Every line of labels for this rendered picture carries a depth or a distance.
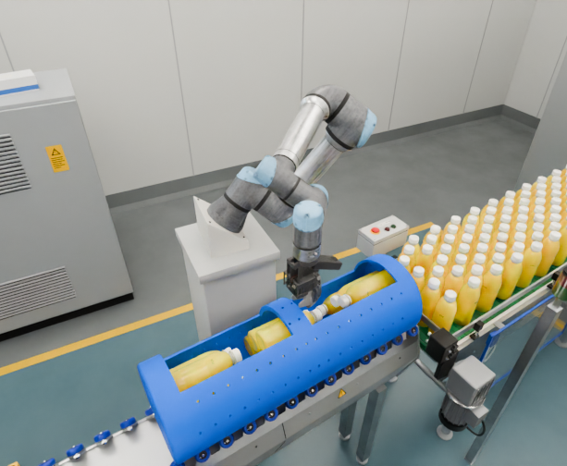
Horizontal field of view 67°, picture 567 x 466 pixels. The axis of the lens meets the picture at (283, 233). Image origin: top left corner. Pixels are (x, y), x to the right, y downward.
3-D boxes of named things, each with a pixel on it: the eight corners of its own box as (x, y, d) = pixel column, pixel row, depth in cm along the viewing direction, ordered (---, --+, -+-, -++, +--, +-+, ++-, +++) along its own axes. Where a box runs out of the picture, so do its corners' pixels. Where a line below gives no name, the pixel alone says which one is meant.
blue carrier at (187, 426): (149, 404, 134) (128, 344, 118) (363, 296, 171) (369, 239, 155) (183, 485, 114) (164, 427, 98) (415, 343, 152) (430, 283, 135)
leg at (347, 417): (336, 434, 223) (347, 360, 185) (345, 428, 226) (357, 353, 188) (343, 443, 219) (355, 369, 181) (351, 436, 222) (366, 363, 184)
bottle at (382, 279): (384, 287, 151) (343, 308, 144) (379, 268, 150) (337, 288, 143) (398, 289, 145) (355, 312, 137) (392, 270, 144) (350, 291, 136)
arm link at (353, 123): (255, 200, 167) (347, 86, 140) (286, 221, 171) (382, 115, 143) (249, 214, 157) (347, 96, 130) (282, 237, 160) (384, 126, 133)
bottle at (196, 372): (166, 383, 119) (227, 353, 127) (176, 405, 115) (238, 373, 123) (164, 371, 114) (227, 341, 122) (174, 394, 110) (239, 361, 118)
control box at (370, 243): (355, 247, 187) (358, 228, 181) (389, 232, 196) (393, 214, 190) (371, 260, 181) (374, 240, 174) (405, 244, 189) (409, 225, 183)
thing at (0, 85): (-17, 93, 214) (-24, 77, 210) (35, 83, 224) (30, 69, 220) (-15, 99, 206) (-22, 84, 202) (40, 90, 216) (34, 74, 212)
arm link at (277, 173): (324, 62, 134) (263, 164, 107) (351, 84, 137) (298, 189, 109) (305, 86, 143) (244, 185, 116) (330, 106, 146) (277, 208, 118)
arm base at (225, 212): (203, 202, 164) (218, 182, 162) (235, 219, 172) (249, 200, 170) (210, 221, 152) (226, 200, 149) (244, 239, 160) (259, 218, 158)
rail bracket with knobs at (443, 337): (419, 349, 156) (425, 331, 150) (433, 341, 159) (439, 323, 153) (440, 369, 150) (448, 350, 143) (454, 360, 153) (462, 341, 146)
